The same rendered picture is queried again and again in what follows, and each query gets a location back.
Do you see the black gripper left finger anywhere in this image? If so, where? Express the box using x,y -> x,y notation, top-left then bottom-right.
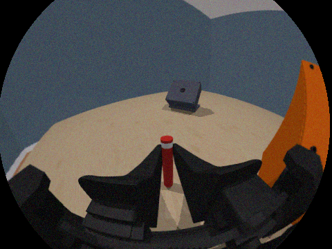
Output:
78,145 -> 163,228

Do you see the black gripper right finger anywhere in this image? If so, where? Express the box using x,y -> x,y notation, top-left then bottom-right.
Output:
172,144 -> 262,224

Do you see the dark red peg with white band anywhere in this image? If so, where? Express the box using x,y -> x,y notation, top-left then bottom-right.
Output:
160,136 -> 174,187

